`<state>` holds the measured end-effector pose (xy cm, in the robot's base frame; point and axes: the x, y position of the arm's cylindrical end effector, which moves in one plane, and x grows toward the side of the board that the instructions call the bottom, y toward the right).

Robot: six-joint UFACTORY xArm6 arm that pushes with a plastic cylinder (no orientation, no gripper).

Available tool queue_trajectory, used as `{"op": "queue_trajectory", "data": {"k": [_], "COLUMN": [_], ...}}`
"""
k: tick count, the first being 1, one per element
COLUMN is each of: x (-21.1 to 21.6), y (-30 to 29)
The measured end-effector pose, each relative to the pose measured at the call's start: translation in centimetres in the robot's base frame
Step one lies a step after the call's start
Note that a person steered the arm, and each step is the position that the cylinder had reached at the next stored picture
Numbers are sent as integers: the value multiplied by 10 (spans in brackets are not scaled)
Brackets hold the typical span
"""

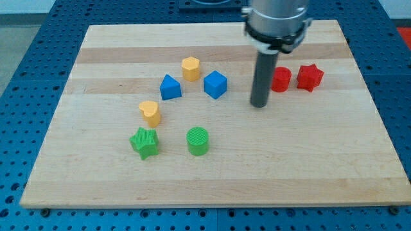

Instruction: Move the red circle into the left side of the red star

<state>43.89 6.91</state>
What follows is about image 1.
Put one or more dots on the wooden board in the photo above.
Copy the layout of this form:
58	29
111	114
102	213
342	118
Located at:
324	148

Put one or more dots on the yellow hexagon block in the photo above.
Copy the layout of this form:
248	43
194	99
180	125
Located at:
190	69

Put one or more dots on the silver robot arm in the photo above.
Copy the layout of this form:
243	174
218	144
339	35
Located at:
274	26

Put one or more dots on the yellow heart block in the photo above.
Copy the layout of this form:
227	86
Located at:
150	112

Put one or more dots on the red star block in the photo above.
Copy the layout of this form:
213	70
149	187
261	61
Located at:
309	77

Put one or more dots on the blue cube block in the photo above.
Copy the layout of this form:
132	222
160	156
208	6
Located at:
215	84

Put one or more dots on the blue triangle block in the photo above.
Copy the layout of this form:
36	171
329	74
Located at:
170	88

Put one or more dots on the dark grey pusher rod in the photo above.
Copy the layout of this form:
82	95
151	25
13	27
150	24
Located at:
262	80

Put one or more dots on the red cylinder block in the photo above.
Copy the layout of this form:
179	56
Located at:
281	79

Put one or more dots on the green star block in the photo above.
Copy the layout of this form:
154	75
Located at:
145	142

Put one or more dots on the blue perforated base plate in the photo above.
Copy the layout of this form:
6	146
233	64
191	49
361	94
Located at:
28	103

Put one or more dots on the green cylinder block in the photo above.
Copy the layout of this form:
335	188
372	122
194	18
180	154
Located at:
198	141

